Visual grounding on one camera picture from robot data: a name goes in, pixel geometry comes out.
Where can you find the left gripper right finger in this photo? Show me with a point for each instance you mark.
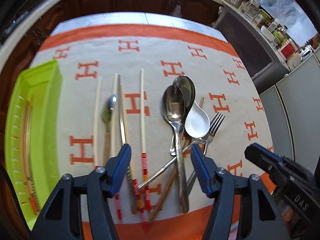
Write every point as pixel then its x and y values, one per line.
pixel 259 217

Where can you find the brown wooden chopstick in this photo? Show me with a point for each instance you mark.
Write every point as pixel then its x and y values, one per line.
pixel 24 144
pixel 30 184

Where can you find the white ceramic soup spoon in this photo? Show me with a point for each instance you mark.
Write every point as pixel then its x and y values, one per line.
pixel 197 122

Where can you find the large hammered steel spoon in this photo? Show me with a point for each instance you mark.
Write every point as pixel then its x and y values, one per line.
pixel 173 109

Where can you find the steel soup spoon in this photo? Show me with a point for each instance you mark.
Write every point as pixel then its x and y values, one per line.
pixel 186 85

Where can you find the cream chopstick red striped end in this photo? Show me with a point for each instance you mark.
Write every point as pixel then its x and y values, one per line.
pixel 113 142
pixel 95 121
pixel 143 143

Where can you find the steel fork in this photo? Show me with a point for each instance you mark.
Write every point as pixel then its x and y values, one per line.
pixel 214 127

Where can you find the green plastic utensil tray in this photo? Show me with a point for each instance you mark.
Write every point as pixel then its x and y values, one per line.
pixel 41 86

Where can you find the orange beige H-pattern cloth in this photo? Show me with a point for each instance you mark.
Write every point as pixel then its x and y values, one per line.
pixel 220 77

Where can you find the small spoon wooden handle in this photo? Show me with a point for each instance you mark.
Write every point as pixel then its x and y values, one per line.
pixel 106 116

